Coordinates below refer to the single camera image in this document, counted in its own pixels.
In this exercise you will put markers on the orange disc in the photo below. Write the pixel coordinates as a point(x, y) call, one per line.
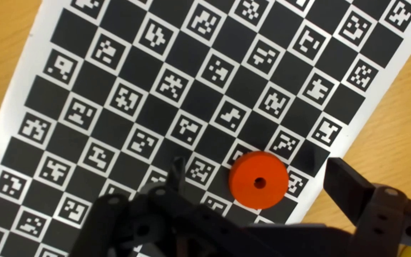
point(259, 181)

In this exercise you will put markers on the black white calibration board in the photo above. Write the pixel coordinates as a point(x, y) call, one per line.
point(167, 87)

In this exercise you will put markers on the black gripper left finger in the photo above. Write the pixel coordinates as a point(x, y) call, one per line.
point(120, 224)

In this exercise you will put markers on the yellow disc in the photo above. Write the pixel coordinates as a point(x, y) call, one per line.
point(407, 252)

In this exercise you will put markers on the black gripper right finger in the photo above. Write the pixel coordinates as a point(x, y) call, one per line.
point(381, 215)

